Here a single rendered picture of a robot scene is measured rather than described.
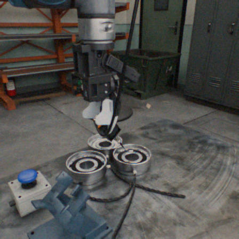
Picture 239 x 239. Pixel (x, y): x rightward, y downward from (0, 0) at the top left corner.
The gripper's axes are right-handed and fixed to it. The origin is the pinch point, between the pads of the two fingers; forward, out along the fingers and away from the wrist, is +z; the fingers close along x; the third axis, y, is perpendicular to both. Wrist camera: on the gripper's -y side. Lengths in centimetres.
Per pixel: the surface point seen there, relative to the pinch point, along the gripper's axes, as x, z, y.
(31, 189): -0.3, 8.7, 20.7
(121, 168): 4.6, 11.1, -0.7
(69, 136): -165, 93, -74
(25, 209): 1.3, 11.7, 23.0
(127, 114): -58, 32, -63
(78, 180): 1.1, 11.2, 10.0
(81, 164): -3.7, 10.9, 6.2
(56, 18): -342, -28, -165
